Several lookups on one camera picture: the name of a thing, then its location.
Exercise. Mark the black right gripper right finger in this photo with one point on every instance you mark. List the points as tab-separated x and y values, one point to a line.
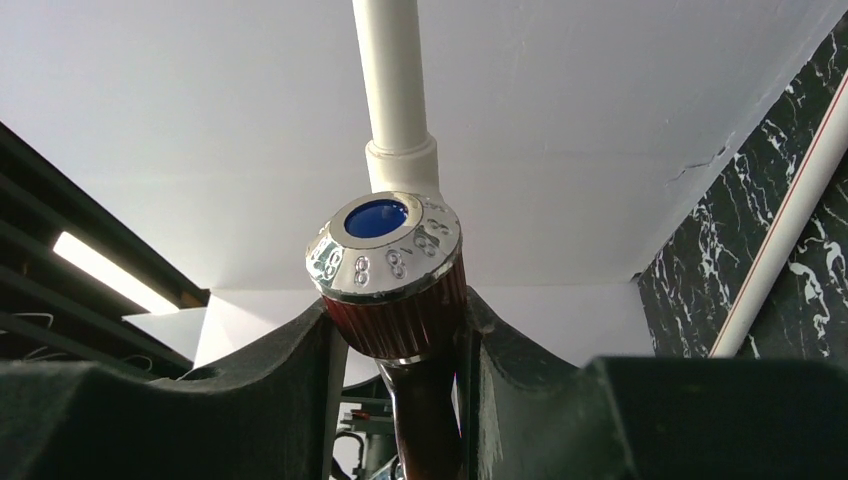
528	414

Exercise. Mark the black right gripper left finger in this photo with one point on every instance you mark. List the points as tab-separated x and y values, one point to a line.
266	411

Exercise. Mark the brown water faucet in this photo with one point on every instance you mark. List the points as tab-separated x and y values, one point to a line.
389	269

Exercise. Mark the white PVC pipe frame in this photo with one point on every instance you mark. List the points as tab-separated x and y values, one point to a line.
584	150

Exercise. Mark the ceiling light fixture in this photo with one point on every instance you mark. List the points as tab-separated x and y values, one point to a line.
111	275

